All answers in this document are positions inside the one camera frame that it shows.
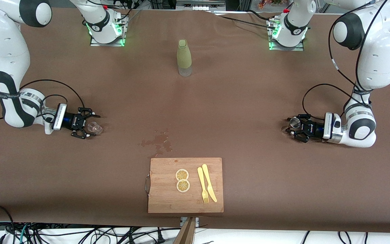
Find steel double jigger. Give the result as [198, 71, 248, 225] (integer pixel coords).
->
[281, 117, 301, 135]

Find clear glass measuring cup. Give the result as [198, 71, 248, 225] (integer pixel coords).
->
[87, 121, 103, 135]

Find brown table mat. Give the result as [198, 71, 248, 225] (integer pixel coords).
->
[0, 6, 390, 234]

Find wooden cutting board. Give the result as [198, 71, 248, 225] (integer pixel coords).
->
[145, 157, 224, 214]

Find yellow plastic knife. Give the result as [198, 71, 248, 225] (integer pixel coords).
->
[202, 164, 218, 203]

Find yellow plastic fork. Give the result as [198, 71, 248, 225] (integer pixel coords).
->
[197, 167, 210, 204]

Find green sleeved glass bottle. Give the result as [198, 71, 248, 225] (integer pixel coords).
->
[177, 39, 193, 77]

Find grey metal power strip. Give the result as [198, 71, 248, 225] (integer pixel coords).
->
[176, 0, 226, 11]

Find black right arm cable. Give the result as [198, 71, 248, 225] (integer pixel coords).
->
[0, 79, 84, 120]

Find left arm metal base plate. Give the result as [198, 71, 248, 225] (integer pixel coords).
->
[267, 17, 305, 52]

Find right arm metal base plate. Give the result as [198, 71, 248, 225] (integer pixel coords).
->
[89, 14, 129, 47]

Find black base power cable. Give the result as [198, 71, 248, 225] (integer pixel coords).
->
[212, 13, 278, 31]

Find teal cable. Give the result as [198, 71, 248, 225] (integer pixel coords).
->
[19, 224, 29, 244]

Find small metal bracket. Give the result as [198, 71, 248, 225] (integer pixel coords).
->
[180, 217, 200, 227]

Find wooden camera post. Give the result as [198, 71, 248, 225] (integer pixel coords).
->
[174, 217, 196, 244]

